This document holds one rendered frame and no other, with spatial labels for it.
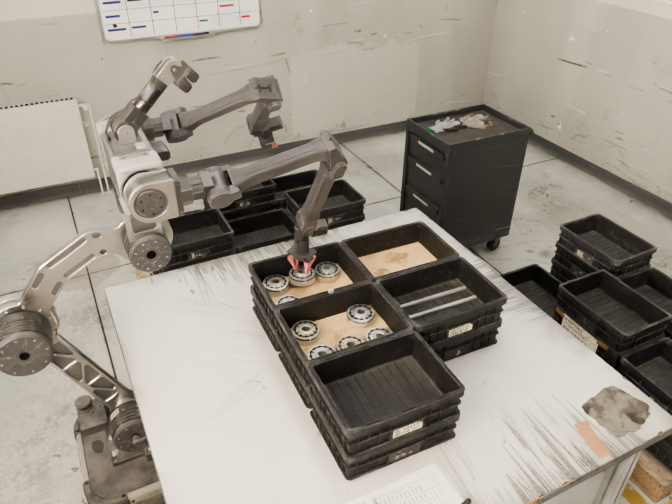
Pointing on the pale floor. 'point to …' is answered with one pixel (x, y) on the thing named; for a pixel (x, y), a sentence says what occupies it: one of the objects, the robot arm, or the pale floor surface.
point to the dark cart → (465, 174)
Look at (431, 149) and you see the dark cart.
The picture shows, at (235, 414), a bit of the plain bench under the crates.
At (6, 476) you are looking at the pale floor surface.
